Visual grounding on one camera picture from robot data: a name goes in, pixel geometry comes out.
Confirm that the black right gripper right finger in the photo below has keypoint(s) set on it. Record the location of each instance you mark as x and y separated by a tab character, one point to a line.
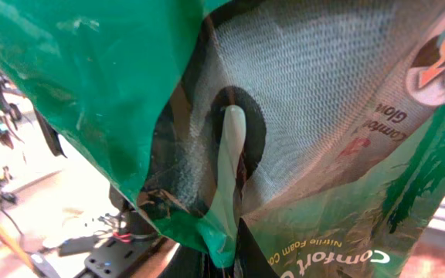
250	261

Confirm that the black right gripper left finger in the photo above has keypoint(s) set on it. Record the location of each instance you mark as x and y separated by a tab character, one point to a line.
186	263

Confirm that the green 3M product pouch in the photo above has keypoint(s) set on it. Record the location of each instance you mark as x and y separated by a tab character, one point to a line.
319	123

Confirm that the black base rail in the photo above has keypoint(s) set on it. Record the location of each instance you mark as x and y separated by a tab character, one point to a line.
110	255

